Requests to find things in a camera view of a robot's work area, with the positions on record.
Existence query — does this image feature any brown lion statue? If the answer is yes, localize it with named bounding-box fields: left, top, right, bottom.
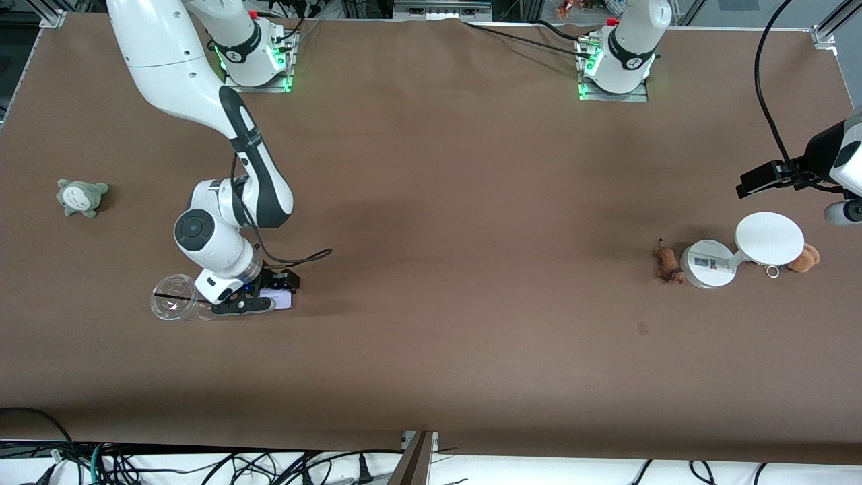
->
left=651, top=238, right=687, bottom=285

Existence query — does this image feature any white round desk lamp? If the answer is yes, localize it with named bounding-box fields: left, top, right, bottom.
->
left=679, top=212, right=806, bottom=290

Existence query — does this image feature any clear plastic cup with lid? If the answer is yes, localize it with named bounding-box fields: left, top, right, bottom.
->
left=150, top=273, right=220, bottom=323

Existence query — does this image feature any grey-green totoro plush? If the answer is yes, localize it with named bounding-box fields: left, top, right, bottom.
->
left=55, top=178, right=110, bottom=219

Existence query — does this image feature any brown plush keychain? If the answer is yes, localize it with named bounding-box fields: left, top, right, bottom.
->
left=785, top=243, right=821, bottom=274

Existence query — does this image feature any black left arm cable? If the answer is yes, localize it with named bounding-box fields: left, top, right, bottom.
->
left=754, top=0, right=851, bottom=197

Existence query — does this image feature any white metal bracket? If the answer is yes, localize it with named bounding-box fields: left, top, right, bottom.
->
left=401, top=430, right=440, bottom=453

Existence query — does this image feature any dark metal post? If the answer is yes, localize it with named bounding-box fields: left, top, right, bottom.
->
left=387, top=431, right=435, bottom=485

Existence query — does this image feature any black looped floor cable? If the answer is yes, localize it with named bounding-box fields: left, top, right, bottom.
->
left=0, top=406, right=76, bottom=467

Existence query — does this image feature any short black table cable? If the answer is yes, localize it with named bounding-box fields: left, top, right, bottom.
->
left=535, top=19, right=597, bottom=42

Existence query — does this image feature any long black table cable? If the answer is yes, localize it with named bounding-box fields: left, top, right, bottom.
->
left=461, top=19, right=597, bottom=56

